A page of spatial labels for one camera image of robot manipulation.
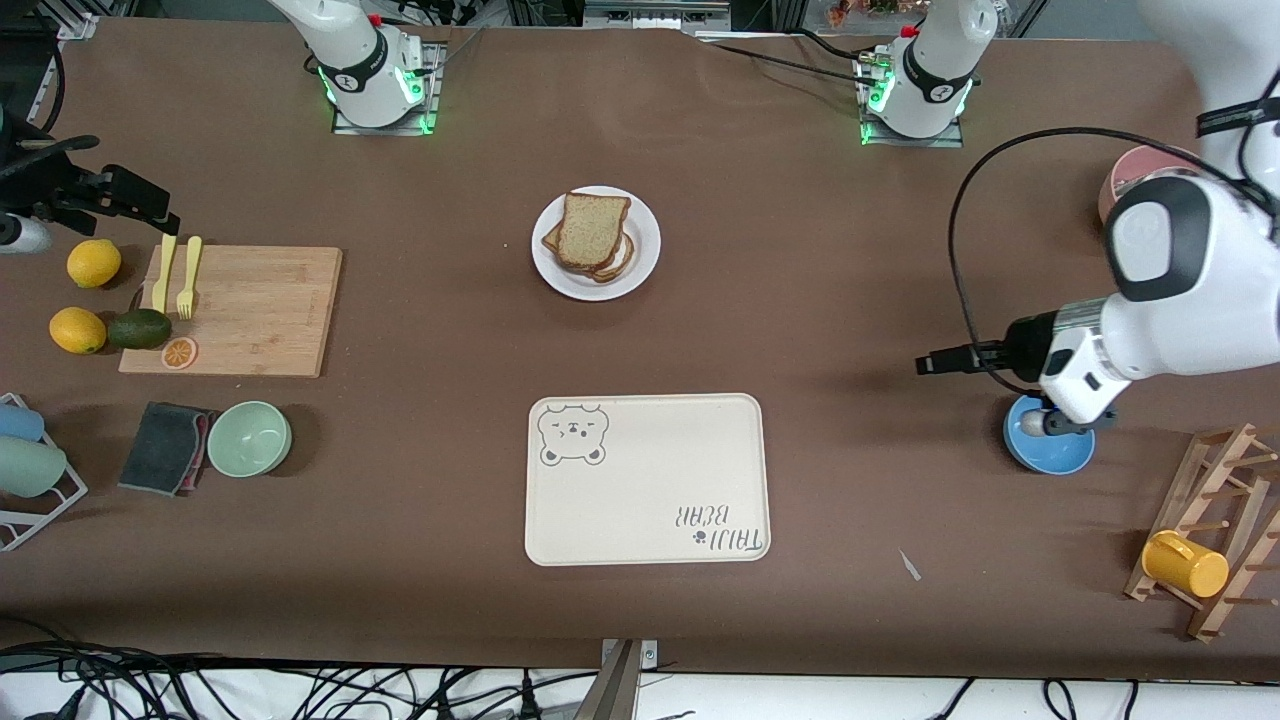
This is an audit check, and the white round plate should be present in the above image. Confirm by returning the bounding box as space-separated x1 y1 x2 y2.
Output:
531 186 662 302

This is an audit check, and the light speckled bread slice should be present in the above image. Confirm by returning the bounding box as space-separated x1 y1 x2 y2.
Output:
555 192 633 273

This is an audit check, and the toast with fried egg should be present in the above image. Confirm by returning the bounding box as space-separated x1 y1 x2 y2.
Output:
541 225 637 285

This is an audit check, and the yellow lemon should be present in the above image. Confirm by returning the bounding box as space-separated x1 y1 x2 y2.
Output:
66 239 123 290
49 307 108 355

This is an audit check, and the yellow plastic knife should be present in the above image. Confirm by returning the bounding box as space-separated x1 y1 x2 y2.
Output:
151 235 177 314

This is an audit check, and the yellow plastic fork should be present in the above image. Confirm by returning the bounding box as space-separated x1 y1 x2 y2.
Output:
177 236 203 321

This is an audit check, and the blue bowl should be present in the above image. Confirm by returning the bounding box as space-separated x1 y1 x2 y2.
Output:
1003 390 1096 475

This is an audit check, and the dark green avocado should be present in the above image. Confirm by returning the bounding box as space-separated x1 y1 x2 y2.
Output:
106 309 173 351

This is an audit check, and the wooden cutting board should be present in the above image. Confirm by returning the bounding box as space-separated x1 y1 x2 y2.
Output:
118 246 344 379

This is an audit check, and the pink bowl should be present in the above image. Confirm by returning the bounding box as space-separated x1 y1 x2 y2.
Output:
1097 144 1206 226

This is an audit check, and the wooden peg mug rack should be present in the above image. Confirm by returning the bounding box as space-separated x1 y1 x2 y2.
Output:
1123 422 1280 643

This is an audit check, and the dark grey folded cloth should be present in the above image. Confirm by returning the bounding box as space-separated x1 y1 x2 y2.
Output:
117 401 221 497

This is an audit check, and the yellow plastic mug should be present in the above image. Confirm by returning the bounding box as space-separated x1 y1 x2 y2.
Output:
1141 530 1230 599

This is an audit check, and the mint green bowl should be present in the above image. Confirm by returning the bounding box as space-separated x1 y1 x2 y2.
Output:
206 401 293 478

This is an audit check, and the pale green cup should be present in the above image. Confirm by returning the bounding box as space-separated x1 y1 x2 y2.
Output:
0 437 68 498

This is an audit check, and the cream bear print tray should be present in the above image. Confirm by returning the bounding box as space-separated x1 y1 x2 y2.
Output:
524 393 772 568

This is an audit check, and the black equipment box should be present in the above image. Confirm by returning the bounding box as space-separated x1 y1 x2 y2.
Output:
585 0 731 31

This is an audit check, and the aluminium table side rail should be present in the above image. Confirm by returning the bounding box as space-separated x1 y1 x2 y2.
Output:
25 40 63 126

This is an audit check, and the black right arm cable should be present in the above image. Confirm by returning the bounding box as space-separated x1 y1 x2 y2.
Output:
42 45 68 133

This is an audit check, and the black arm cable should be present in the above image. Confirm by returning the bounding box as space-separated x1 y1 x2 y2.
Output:
42 45 68 133
947 98 1280 398

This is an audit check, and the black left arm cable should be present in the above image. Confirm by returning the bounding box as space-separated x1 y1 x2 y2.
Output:
947 98 1280 398

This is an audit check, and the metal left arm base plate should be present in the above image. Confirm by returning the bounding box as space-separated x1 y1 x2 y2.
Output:
858 50 966 149

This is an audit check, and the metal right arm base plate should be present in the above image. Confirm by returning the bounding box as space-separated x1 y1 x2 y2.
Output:
332 40 441 137

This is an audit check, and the white wire cup rack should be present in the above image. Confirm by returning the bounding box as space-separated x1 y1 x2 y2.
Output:
0 393 89 551

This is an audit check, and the black table cable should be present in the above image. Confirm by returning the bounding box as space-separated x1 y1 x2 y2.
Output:
425 25 488 79
698 35 876 91

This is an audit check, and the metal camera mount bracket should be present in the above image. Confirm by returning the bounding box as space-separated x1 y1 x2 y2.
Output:
572 638 661 720

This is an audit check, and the tangled black cables bundle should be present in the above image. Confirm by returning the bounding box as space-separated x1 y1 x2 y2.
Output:
0 640 601 720

